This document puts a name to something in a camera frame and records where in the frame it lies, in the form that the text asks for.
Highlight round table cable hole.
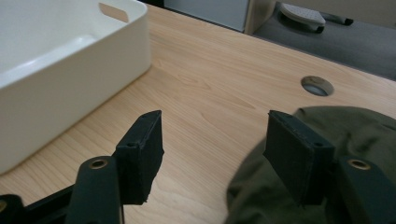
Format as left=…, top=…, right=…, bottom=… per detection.
left=300, top=75, right=335, bottom=97

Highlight grey oval floor object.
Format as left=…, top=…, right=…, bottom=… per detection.
left=278, top=2, right=327, bottom=34

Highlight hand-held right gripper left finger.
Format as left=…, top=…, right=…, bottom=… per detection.
left=112, top=109, right=165, bottom=206

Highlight black rod-shaped floor object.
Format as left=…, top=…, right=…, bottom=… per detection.
left=323, top=13, right=355, bottom=26

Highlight olive green pants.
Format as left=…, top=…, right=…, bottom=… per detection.
left=223, top=105, right=396, bottom=224

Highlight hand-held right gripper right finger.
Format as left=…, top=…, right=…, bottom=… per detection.
left=262, top=109, right=336, bottom=207

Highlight white plastic bin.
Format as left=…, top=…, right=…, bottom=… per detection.
left=0, top=0, right=152, bottom=175

